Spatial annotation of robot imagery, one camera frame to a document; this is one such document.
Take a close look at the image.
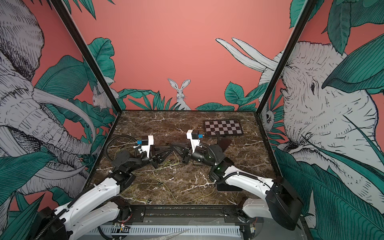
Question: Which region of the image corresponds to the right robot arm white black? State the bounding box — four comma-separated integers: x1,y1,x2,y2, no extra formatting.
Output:
172,143,304,231

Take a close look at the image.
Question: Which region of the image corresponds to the white vented strip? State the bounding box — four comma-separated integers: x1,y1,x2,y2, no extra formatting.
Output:
101,225,242,238

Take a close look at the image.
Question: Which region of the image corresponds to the right black corner post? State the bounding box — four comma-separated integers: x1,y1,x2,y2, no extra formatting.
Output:
256,0,319,115

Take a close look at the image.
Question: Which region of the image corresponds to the black white chessboard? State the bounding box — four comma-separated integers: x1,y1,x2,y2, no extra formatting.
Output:
203,119,244,137

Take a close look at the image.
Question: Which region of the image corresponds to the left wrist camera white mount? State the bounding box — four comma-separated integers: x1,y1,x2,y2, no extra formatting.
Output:
135,135,154,158

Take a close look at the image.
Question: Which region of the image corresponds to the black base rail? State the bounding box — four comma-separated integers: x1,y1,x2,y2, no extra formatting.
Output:
127,205,264,225

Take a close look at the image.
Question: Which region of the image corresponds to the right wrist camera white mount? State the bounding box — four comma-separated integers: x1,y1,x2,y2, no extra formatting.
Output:
186,130,204,153

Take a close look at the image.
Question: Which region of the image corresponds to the black smartphone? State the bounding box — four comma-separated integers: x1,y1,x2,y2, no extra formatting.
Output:
216,183,243,192

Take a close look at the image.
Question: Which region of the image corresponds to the blue edged smartphone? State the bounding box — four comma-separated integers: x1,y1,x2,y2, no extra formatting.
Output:
217,137,232,152

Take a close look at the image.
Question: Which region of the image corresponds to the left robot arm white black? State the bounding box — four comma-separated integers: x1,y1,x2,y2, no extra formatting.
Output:
27,136,173,240

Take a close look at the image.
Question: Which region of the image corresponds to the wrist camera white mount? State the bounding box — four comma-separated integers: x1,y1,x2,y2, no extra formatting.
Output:
186,130,204,153
135,135,154,158

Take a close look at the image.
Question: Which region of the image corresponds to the left black corner post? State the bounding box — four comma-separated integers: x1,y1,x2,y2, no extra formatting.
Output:
49,0,122,114

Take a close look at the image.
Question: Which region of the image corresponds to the black corner post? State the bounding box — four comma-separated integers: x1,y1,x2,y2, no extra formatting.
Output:
49,0,122,114
256,0,319,115

